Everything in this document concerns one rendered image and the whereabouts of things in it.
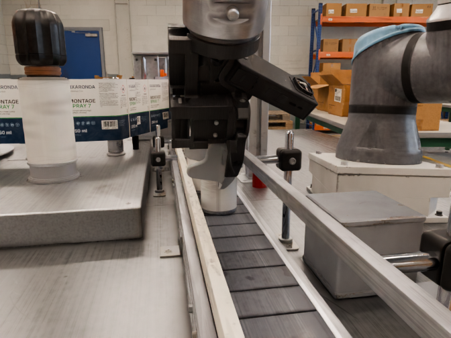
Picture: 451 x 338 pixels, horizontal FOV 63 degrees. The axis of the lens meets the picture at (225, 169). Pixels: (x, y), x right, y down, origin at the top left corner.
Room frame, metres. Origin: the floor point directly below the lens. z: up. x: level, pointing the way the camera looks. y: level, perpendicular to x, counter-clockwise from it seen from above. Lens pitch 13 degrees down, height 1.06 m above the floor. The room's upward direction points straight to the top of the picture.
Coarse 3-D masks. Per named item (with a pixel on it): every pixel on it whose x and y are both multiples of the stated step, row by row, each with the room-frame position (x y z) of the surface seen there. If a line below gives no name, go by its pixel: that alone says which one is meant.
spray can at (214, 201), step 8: (208, 184) 0.48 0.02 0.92; (216, 184) 0.48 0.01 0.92; (232, 184) 0.49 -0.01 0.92; (208, 192) 0.49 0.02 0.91; (216, 192) 0.48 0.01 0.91; (224, 192) 0.48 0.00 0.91; (232, 192) 0.49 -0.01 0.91; (208, 200) 0.49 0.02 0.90; (216, 200) 0.48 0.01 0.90; (224, 200) 0.48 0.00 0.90; (232, 200) 0.49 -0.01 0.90; (208, 208) 0.49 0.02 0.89; (216, 208) 0.48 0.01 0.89; (224, 208) 0.48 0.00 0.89; (232, 208) 0.49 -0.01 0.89
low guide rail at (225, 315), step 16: (192, 192) 0.47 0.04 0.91; (192, 208) 0.41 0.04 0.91; (192, 224) 0.41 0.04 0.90; (208, 240) 0.32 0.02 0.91; (208, 256) 0.29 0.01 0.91; (208, 272) 0.26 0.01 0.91; (208, 288) 0.26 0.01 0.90; (224, 288) 0.24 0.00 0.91; (224, 304) 0.22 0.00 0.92; (224, 320) 0.20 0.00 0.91; (224, 336) 0.19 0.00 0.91; (240, 336) 0.19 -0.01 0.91
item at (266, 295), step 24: (216, 216) 0.48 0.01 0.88; (240, 216) 0.48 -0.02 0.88; (216, 240) 0.40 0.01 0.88; (240, 240) 0.40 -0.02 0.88; (264, 240) 0.40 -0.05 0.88; (240, 264) 0.34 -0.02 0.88; (264, 264) 0.34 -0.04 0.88; (240, 288) 0.30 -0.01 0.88; (264, 288) 0.30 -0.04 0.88; (288, 288) 0.30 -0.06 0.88; (240, 312) 0.26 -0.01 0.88; (264, 312) 0.26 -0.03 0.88; (288, 312) 0.26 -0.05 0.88; (312, 312) 0.26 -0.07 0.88; (264, 336) 0.23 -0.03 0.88; (288, 336) 0.23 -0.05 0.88; (312, 336) 0.23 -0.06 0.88
